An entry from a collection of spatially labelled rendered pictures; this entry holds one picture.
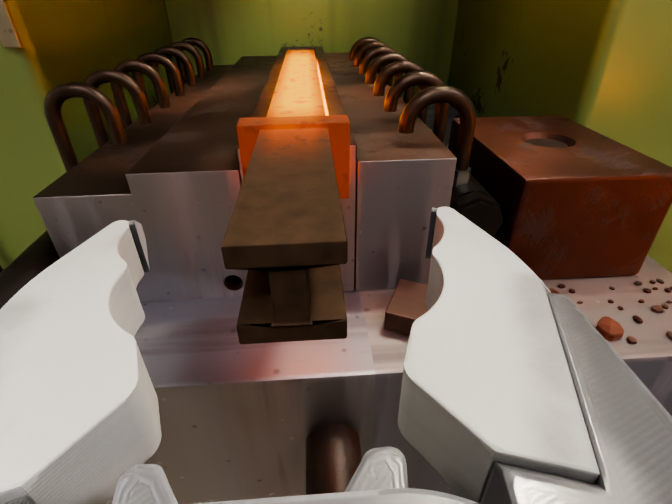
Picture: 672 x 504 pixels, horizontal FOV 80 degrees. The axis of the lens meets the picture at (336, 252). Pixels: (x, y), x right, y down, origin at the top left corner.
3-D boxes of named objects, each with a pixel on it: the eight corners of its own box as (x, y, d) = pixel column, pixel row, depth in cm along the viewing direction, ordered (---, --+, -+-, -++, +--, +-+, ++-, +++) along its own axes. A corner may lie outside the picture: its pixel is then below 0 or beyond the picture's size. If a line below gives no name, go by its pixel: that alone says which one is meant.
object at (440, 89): (467, 208, 23) (490, 86, 19) (394, 211, 23) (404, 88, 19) (461, 200, 24) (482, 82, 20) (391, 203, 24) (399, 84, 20)
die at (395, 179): (437, 287, 23) (460, 141, 19) (80, 305, 22) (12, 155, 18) (357, 111, 59) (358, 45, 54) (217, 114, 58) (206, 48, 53)
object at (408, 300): (481, 314, 21) (485, 296, 21) (475, 354, 19) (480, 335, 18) (397, 295, 23) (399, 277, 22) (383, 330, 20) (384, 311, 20)
